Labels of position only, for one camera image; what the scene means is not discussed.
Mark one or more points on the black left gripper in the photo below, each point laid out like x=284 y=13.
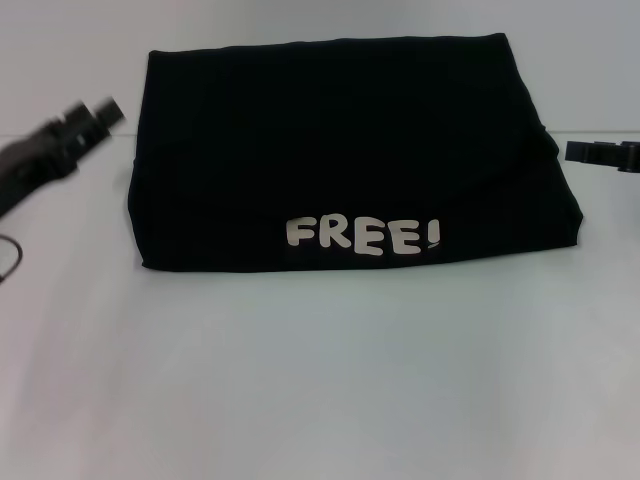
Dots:
x=40 y=155

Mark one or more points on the black shirt with FREE print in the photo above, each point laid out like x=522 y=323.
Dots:
x=350 y=150

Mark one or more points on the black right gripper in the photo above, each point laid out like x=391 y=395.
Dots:
x=631 y=156

